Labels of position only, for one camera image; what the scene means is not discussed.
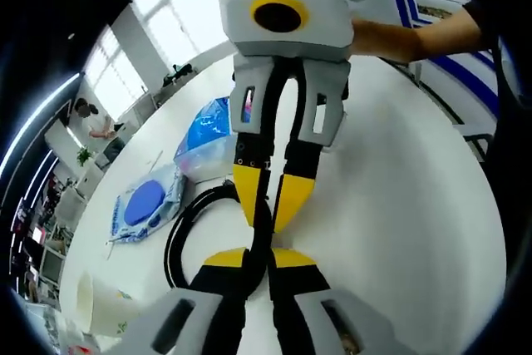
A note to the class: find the large window with blinds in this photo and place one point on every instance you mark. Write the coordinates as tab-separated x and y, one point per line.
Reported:
187	10

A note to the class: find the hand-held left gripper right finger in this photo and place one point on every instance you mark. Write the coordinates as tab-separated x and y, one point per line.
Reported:
299	284

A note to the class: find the small window with blinds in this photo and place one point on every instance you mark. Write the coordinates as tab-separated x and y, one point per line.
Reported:
112	80

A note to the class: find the blue tissue pack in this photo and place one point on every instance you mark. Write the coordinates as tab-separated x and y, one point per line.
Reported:
203	134

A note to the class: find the wide ceiling light strip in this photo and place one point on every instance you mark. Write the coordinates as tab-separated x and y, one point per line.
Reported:
37	122

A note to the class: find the dark bag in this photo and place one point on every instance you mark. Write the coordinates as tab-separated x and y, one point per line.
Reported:
176	74

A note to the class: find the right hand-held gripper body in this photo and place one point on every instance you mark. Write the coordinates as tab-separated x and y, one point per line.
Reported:
324	18

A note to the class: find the thin ceiling light strip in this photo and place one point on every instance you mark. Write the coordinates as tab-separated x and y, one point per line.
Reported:
41	178

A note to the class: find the person's black shirt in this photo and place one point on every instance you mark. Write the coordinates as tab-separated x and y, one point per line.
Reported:
482	22

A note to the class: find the white paper cup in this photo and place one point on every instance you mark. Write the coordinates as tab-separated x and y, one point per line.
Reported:
108	305

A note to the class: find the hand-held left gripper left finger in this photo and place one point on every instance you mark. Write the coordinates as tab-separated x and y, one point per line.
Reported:
220	280

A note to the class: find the packet blue circle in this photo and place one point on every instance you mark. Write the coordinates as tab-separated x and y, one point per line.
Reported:
143	203

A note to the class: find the person's right hand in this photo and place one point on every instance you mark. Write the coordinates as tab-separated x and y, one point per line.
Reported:
382	41

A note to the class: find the potted plant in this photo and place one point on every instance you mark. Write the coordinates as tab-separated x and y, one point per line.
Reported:
84	155

